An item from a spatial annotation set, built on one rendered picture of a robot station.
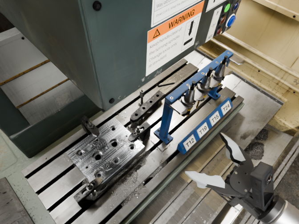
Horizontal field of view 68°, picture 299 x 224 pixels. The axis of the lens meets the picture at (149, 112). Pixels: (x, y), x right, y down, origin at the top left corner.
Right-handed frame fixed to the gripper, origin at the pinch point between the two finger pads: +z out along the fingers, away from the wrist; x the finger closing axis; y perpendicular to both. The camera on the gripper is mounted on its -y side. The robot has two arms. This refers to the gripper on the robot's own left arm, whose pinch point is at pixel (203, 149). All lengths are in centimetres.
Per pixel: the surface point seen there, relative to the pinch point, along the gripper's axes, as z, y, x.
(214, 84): 18, 23, 43
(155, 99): 43, 49, 34
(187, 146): 13, 52, 25
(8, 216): 59, 79, -60
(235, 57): 22, 23, 66
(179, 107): 21.0, 23.4, 21.9
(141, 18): 16.3, -30.7, -6.4
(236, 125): 3, 71, 70
